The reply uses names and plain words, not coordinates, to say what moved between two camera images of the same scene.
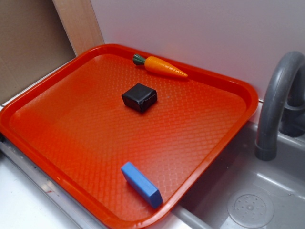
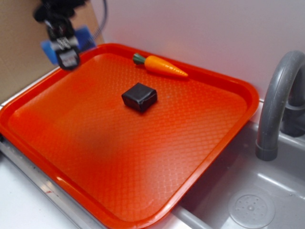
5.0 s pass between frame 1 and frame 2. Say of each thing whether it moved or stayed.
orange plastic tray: stayed
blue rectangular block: moved
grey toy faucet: stayed
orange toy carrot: stayed
